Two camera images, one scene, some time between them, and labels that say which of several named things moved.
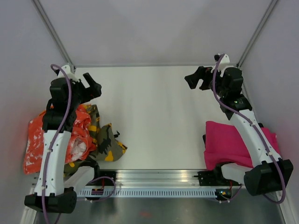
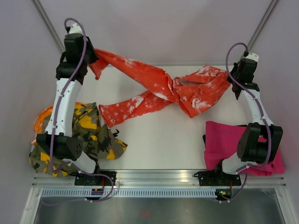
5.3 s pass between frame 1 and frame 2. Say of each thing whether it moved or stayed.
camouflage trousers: stayed
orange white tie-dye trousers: moved
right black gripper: moved
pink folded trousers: stayed
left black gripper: moved
